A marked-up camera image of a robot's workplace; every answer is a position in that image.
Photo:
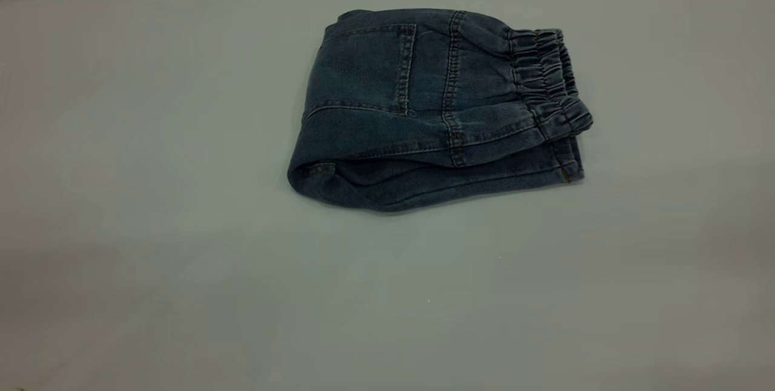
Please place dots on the blue denim kids pants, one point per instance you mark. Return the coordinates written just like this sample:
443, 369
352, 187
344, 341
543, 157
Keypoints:
424, 106

